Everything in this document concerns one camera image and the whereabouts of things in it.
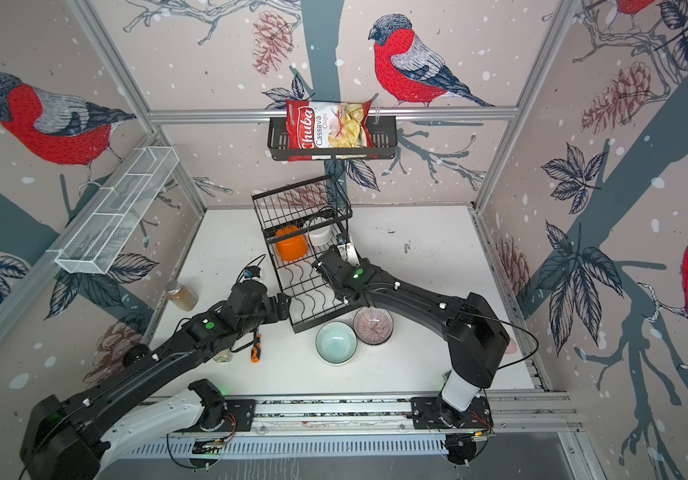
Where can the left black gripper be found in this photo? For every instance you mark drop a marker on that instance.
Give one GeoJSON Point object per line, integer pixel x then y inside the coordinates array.
{"type": "Point", "coordinates": [284, 305]}

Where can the orange plastic bowl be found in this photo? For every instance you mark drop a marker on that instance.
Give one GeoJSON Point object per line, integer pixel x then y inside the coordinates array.
{"type": "Point", "coordinates": [291, 244]}

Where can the white ceramic bowl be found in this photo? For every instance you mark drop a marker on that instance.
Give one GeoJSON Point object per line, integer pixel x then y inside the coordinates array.
{"type": "Point", "coordinates": [319, 236]}

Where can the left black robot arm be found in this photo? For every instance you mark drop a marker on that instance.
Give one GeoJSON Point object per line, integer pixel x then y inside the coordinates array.
{"type": "Point", "coordinates": [77, 437]}

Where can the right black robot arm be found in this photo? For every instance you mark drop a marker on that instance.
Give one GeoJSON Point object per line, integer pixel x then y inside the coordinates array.
{"type": "Point", "coordinates": [476, 338]}

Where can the light green ceramic bowl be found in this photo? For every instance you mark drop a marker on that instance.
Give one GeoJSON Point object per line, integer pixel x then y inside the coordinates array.
{"type": "Point", "coordinates": [336, 343]}

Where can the small clear bottle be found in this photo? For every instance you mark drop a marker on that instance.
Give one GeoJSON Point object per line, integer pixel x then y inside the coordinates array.
{"type": "Point", "coordinates": [224, 356]}

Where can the glass jar with lid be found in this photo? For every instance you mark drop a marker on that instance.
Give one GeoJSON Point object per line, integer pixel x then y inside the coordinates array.
{"type": "Point", "coordinates": [181, 295]}

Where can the red cassava chips bag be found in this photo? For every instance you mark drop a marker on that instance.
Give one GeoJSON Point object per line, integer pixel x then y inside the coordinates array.
{"type": "Point", "coordinates": [327, 125]}

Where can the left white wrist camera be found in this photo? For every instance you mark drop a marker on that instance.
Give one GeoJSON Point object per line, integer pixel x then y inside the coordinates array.
{"type": "Point", "coordinates": [252, 272]}

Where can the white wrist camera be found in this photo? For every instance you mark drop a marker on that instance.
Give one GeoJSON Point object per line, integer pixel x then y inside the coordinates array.
{"type": "Point", "coordinates": [349, 253]}
{"type": "Point", "coordinates": [252, 272]}

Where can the orange handled screwdriver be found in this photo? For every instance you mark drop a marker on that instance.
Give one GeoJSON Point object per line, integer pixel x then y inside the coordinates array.
{"type": "Point", "coordinates": [256, 347]}

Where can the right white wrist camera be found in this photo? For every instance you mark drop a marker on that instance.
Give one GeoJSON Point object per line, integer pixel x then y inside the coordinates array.
{"type": "Point", "coordinates": [349, 253]}

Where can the black wire dish rack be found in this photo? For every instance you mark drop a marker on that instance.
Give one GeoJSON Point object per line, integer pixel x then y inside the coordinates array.
{"type": "Point", "coordinates": [318, 201]}

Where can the white mesh wall shelf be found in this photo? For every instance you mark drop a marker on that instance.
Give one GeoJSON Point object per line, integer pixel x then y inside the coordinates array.
{"type": "Point", "coordinates": [100, 239]}

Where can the black wall basket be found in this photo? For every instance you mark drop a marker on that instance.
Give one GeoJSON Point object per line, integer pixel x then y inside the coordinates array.
{"type": "Point", "coordinates": [374, 139]}

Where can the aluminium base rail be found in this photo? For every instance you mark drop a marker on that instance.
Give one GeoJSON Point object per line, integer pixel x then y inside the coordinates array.
{"type": "Point", "coordinates": [366, 425]}

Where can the pink handled brush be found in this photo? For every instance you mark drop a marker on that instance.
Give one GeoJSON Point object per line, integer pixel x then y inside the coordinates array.
{"type": "Point", "coordinates": [512, 347]}

